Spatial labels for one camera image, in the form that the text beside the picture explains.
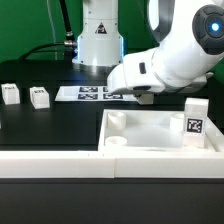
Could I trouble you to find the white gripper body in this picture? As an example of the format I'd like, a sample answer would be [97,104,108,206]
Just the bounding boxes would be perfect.
[107,53,165,94]

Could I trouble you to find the white square table top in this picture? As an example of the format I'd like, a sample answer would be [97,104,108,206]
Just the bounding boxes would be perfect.
[98,110,224,152]

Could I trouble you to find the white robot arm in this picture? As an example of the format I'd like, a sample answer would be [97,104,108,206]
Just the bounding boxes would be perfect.
[73,0,224,95]

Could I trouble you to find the white sheet with markers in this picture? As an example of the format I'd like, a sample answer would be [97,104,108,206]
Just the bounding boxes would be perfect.
[55,86,135,102]

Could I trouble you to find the white L-shaped fence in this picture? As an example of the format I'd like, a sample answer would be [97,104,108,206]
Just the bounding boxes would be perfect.
[0,114,224,179]

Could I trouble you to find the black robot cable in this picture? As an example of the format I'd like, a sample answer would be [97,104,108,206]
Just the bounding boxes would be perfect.
[18,0,78,62]

